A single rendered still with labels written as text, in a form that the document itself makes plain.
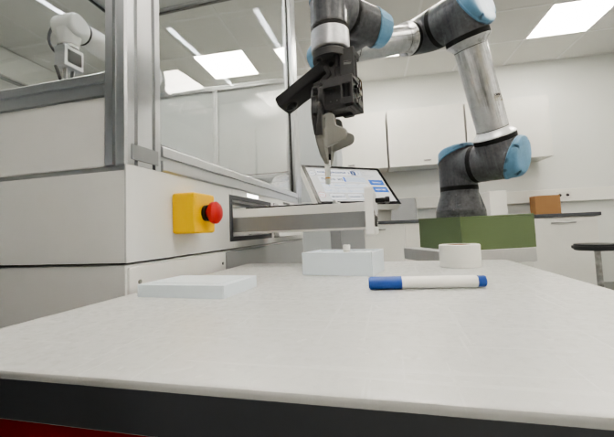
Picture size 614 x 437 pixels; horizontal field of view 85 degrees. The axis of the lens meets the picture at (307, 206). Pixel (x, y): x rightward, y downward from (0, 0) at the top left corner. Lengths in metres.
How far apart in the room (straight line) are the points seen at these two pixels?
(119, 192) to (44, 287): 0.20
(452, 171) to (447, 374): 0.99
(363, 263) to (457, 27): 0.74
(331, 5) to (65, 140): 0.51
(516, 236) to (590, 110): 4.32
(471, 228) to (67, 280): 0.95
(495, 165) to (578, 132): 4.20
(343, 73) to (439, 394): 0.57
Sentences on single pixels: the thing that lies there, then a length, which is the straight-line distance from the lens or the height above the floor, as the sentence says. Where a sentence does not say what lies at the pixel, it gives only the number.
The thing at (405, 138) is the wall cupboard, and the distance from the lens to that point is 4.32.
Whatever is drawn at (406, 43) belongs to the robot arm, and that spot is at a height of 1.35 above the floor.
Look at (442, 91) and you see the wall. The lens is 4.94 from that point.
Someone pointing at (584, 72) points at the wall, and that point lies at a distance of 5.52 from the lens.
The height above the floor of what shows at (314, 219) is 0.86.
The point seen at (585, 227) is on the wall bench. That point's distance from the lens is 4.35.
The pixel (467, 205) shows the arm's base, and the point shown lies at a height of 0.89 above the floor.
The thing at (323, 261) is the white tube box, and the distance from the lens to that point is 0.58.
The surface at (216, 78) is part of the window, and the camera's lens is 0.89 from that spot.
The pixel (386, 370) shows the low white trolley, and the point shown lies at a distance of 0.21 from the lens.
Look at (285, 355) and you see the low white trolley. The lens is 0.23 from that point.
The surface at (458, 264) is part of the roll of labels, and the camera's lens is 0.65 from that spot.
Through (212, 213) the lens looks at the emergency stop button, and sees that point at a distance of 0.61.
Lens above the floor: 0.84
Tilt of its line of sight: 4 degrees up
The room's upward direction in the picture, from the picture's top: 2 degrees counter-clockwise
